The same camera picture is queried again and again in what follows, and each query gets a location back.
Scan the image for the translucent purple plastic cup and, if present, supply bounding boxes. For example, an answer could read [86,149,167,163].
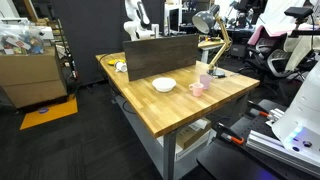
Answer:
[199,73,214,91]

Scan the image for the white bowl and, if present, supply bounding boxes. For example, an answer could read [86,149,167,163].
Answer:
[151,77,177,93]

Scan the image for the dark wood backdrop board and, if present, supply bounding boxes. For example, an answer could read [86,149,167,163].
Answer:
[122,33,200,83]

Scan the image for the white mug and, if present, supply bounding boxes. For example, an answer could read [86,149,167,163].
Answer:
[114,61,128,74]

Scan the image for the small brown cardboard box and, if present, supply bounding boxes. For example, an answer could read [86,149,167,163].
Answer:
[175,117,213,151]

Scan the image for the yellow plate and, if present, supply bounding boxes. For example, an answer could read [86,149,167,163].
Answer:
[107,58,126,67]

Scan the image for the white flat box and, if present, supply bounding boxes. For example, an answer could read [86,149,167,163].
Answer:
[156,129,218,163]

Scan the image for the computer monitor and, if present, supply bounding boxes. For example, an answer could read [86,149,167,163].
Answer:
[163,3,184,36]

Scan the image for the black orange bar clamp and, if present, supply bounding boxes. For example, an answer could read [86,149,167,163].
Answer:
[246,99,272,118]
[213,121,246,146]

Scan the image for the black partition panel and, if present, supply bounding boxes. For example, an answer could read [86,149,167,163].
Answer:
[51,0,166,86]

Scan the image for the black perforated robot platform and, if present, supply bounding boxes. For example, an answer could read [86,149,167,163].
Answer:
[196,98,320,180]

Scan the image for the black metal rack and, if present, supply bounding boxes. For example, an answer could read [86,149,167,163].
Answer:
[46,18,80,82]

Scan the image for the pink chair backrest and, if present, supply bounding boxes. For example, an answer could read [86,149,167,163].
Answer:
[247,24,291,48]

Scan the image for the yellow floor mat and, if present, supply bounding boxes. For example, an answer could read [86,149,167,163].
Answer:
[19,94,79,131]

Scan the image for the black grey office chair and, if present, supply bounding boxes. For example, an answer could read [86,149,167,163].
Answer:
[244,33,304,98]

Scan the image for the large brown cardboard box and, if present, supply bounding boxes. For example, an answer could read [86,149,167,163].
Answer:
[0,45,69,109]

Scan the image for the cream cloth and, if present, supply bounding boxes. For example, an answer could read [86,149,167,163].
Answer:
[284,33,320,73]

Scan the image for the clear plastic bag of items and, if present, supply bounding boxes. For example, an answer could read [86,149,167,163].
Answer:
[0,18,46,56]

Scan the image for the pink plastic cup with handle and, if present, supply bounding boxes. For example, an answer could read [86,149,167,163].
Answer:
[188,82,205,98]

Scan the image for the grey metal table frame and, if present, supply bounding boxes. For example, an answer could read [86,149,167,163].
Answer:
[111,91,251,180]

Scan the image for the aluminium extrusion rail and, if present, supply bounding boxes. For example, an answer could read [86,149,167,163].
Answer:
[265,107,285,125]
[245,129,320,178]

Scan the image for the black camera on stand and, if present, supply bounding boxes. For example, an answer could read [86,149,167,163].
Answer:
[283,5,320,38]

